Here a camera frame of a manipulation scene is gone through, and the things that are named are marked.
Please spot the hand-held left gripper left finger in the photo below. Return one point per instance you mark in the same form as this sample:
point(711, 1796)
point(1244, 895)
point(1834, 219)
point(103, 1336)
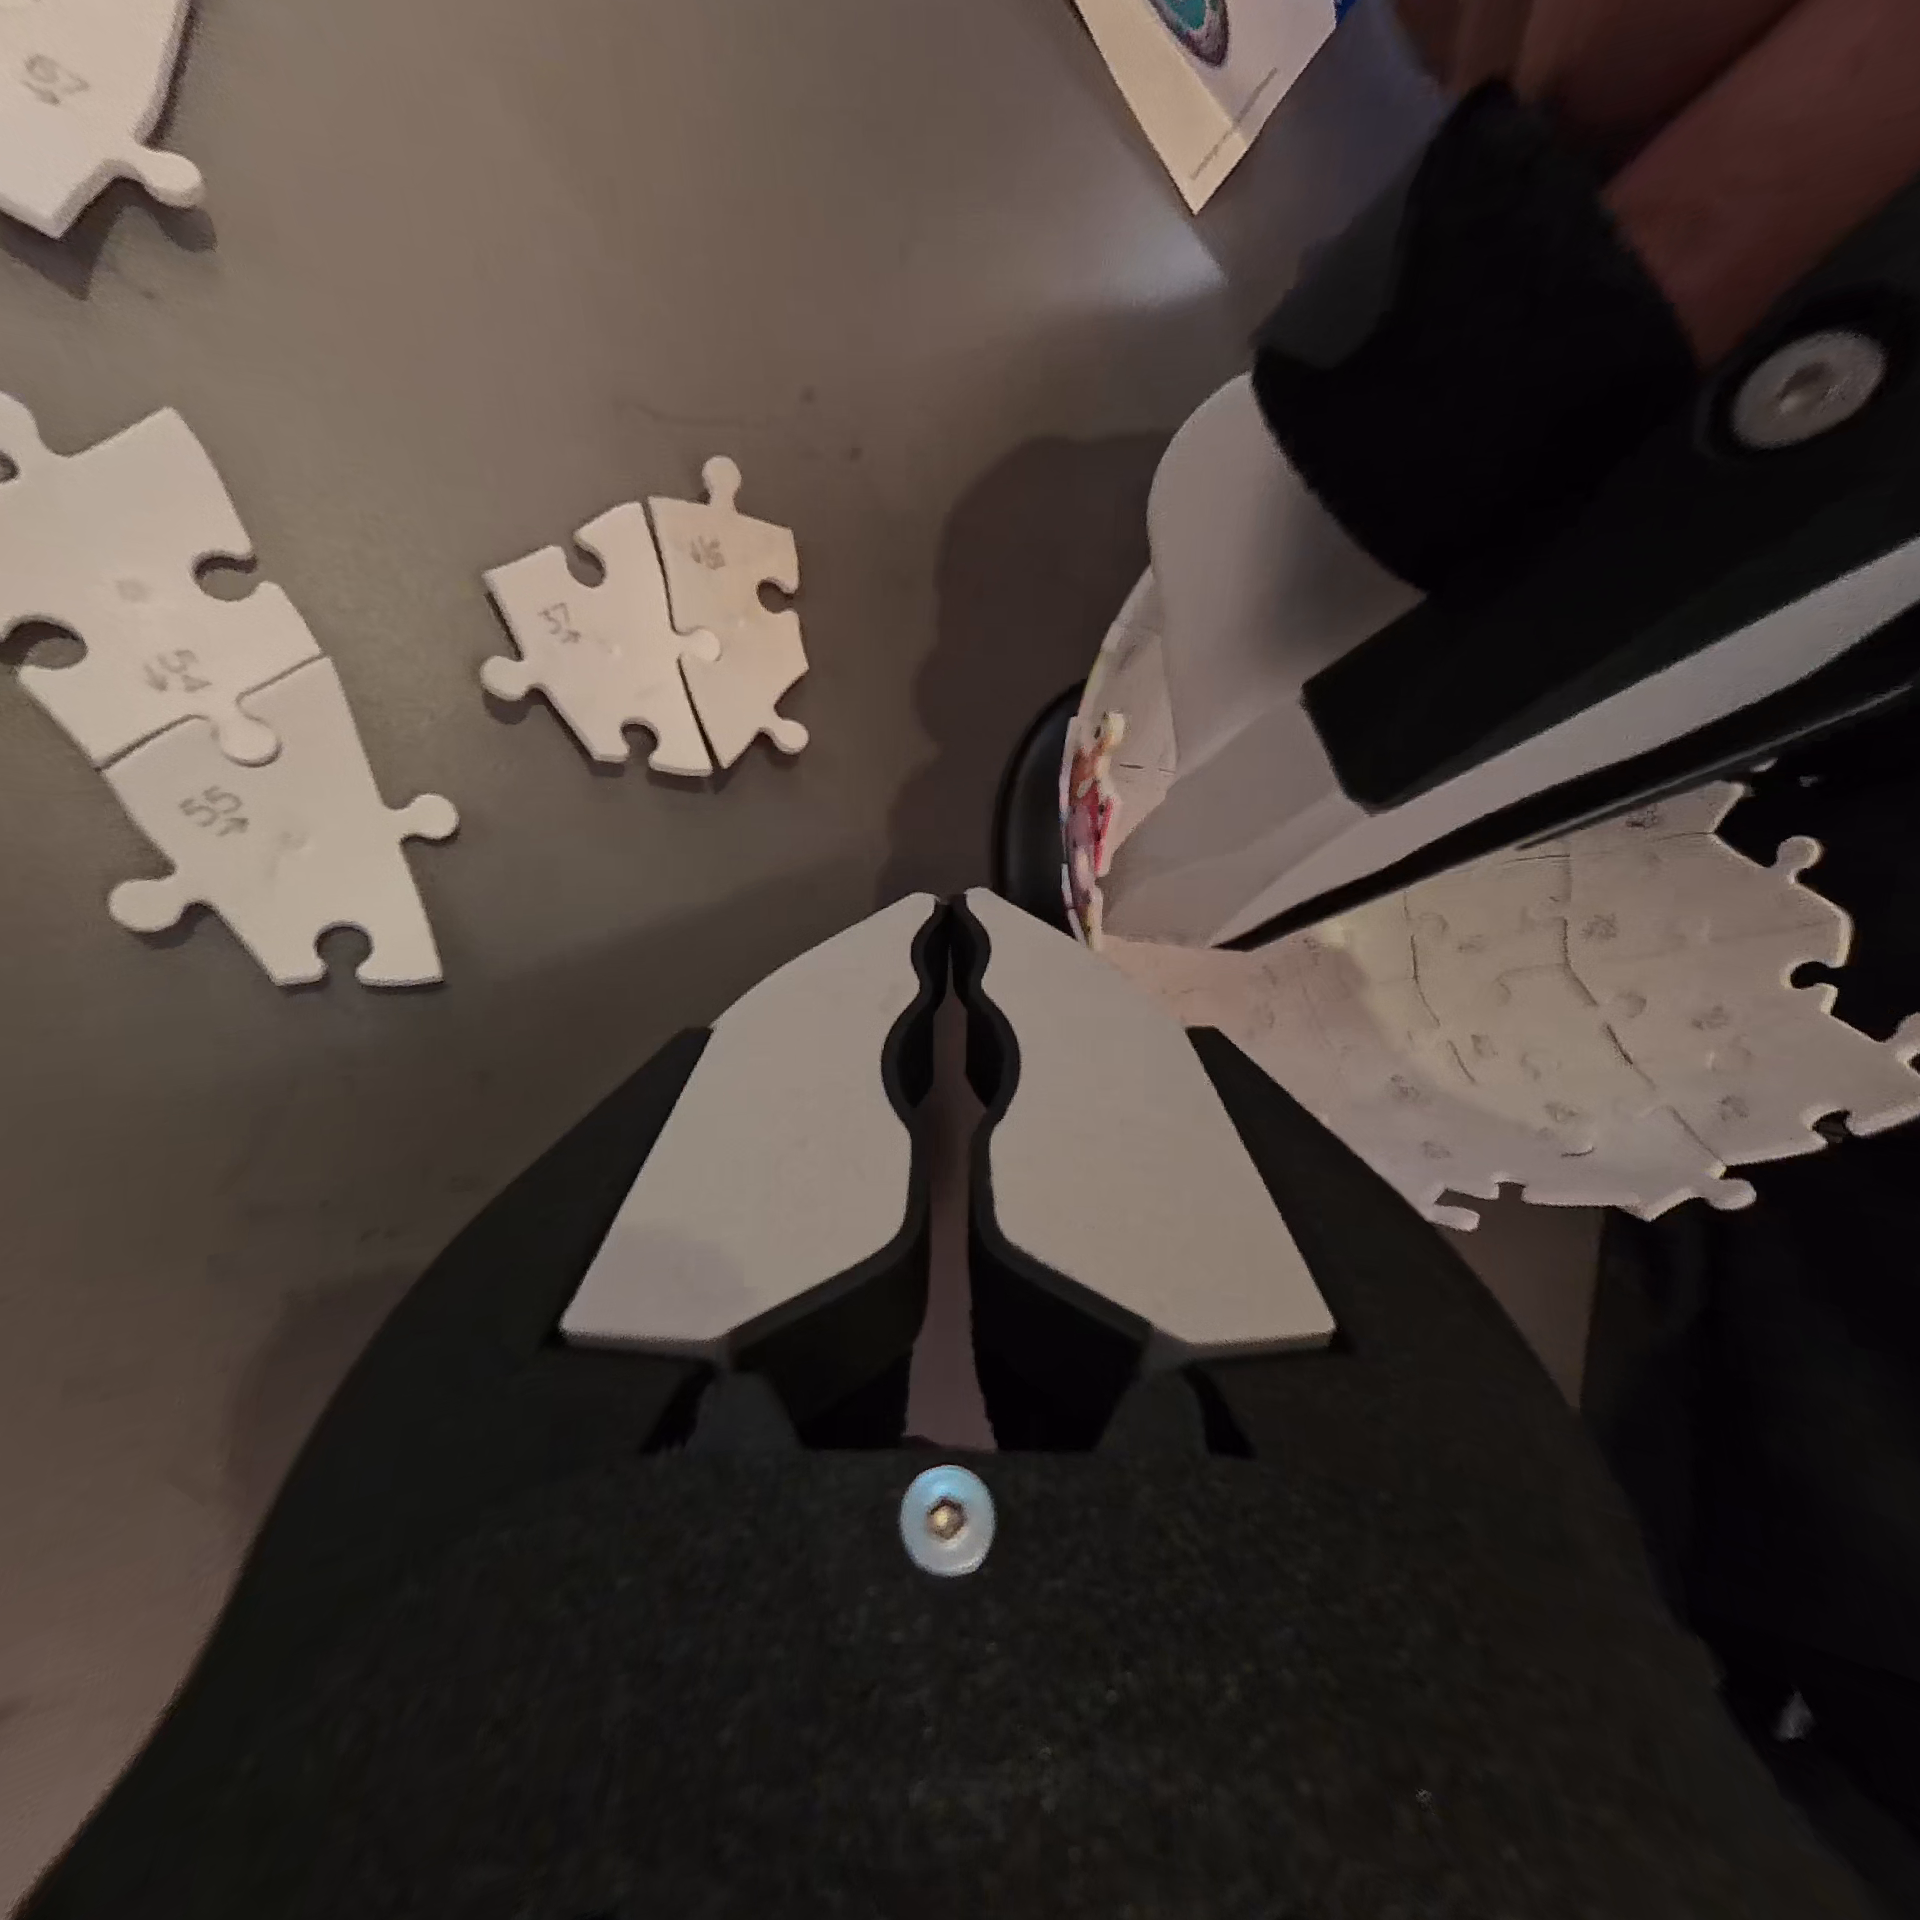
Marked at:
point(751, 1171)

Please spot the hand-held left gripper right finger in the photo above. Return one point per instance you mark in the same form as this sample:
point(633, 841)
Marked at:
point(1141, 1184)

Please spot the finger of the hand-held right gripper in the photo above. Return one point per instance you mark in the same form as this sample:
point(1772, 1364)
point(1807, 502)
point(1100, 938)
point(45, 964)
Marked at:
point(1501, 825)

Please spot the partly built white puzzle ball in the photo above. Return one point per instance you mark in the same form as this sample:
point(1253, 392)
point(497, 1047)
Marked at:
point(1577, 1050)

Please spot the white puzzle pieces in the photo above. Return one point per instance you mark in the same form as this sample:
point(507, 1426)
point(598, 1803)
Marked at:
point(629, 660)

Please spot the person's right hand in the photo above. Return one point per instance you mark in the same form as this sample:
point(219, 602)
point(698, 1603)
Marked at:
point(1724, 150)

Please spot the printed paper sheet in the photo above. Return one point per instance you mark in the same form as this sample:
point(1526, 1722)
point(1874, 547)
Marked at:
point(1202, 106)

